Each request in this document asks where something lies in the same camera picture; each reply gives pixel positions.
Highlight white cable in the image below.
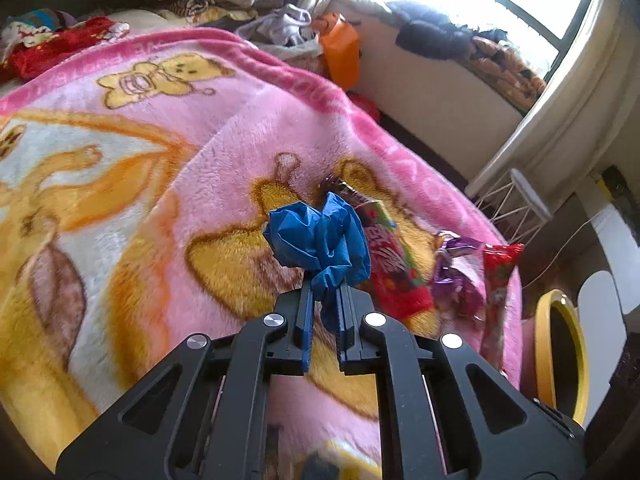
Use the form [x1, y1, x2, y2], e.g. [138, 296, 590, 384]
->
[522, 217, 593, 288]

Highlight red snack wrapper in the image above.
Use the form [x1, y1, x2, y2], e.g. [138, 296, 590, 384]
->
[479, 242, 526, 378]

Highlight purple candy wrapper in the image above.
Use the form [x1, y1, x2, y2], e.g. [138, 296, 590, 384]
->
[431, 231, 488, 323]

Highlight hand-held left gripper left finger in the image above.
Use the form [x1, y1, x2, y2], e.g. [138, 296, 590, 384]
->
[55, 280, 321, 480]

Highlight red and green candy packet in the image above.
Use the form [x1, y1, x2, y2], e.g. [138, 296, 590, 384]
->
[325, 175, 436, 323]

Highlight blue glove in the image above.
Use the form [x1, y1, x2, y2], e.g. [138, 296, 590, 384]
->
[262, 191, 372, 333]

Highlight red printed cloth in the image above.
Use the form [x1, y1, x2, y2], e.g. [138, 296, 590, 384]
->
[10, 16, 130, 80]

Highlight orange bag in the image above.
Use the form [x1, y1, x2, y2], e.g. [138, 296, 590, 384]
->
[320, 15, 362, 92]

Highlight grey and white clothes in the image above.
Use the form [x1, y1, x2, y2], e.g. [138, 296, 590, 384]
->
[235, 4, 321, 61]

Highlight yellow-rimmed trash bin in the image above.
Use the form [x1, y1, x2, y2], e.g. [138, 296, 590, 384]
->
[520, 289, 590, 426]

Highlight floral quilt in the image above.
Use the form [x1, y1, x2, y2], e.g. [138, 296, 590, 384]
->
[0, 7, 76, 48]

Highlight white wire stool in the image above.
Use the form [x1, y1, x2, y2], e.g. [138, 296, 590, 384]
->
[467, 169, 553, 246]

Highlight orange patterned quilt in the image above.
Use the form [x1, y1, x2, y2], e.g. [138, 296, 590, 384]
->
[470, 35, 547, 111]

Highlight cream curtain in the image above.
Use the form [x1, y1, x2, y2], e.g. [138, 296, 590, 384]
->
[465, 0, 640, 196]

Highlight white vanity dresser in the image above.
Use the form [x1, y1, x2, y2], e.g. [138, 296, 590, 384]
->
[575, 175, 640, 316]

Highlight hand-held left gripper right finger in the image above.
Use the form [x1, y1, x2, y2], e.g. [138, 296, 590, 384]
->
[336, 282, 586, 480]

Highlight pink printed blanket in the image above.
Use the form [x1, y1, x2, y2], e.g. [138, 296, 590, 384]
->
[0, 27, 523, 480]

